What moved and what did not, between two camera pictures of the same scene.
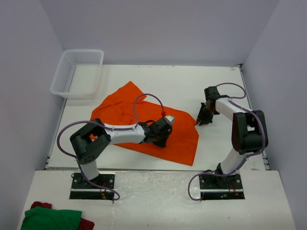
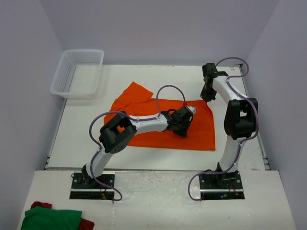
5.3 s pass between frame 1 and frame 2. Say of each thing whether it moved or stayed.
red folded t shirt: stayed
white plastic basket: stayed
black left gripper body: moved
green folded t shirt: stayed
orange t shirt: moved
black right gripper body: moved
